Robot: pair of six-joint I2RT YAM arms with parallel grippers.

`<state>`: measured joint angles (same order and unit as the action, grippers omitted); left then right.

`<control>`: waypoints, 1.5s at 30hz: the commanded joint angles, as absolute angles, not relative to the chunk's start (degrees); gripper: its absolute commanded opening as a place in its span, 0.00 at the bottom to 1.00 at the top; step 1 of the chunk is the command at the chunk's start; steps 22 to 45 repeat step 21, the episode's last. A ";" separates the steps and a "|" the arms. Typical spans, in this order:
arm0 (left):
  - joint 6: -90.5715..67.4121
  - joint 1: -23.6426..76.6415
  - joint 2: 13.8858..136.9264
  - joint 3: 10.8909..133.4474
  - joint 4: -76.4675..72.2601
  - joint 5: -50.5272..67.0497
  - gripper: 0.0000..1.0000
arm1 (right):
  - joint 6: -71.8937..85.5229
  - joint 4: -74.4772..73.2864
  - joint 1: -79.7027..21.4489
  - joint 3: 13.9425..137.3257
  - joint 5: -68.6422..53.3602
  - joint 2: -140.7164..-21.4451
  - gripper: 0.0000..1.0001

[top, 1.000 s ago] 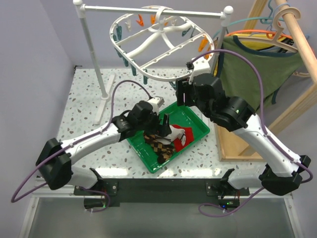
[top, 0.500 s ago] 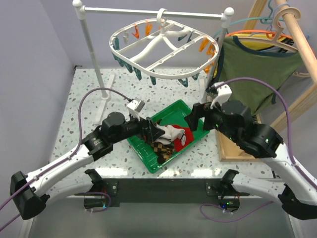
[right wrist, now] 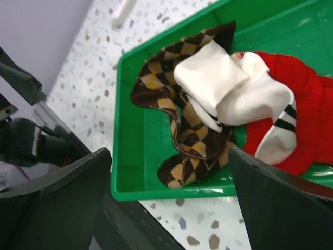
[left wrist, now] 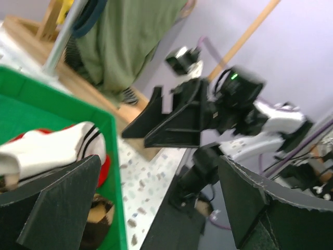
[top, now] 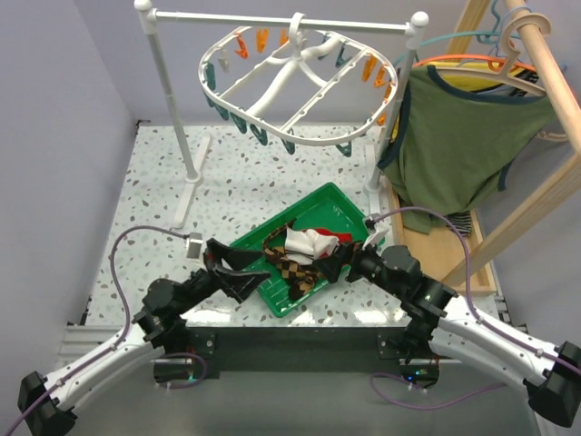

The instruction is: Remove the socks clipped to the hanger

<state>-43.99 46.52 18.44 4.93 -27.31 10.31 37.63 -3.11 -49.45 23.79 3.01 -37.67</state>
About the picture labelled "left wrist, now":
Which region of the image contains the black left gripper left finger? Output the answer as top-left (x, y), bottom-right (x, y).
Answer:
top-left (1, 155), bottom-right (101, 249)

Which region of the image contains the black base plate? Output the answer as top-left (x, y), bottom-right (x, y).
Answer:
top-left (141, 167), bottom-right (206, 250)

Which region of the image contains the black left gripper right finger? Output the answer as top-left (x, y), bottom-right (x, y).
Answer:
top-left (218, 156), bottom-right (332, 249)

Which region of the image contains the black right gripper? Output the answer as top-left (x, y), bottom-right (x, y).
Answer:
top-left (144, 66), bottom-right (267, 148)

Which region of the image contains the wooden clothes rack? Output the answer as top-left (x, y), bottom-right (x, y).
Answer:
top-left (3, 1), bottom-right (268, 160)

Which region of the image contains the green plastic tray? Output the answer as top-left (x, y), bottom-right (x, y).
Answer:
top-left (1, 66), bottom-right (127, 249)

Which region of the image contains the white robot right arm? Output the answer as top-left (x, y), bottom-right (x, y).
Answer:
top-left (122, 63), bottom-right (312, 210)

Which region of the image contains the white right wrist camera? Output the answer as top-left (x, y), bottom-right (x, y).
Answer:
top-left (165, 46), bottom-right (203, 80)

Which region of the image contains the striped black white garment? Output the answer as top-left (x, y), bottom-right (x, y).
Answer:
top-left (122, 87), bottom-right (138, 105)

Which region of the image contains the white striped sock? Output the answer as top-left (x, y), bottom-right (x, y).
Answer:
top-left (0, 121), bottom-right (107, 184)

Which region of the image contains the white drying rack stand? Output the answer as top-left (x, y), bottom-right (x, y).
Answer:
top-left (42, 0), bottom-right (88, 77)

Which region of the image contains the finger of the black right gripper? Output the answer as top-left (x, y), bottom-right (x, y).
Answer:
top-left (122, 86), bottom-right (163, 139)

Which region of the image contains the green t-shirt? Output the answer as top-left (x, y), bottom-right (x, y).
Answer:
top-left (74, 1), bottom-right (186, 106)

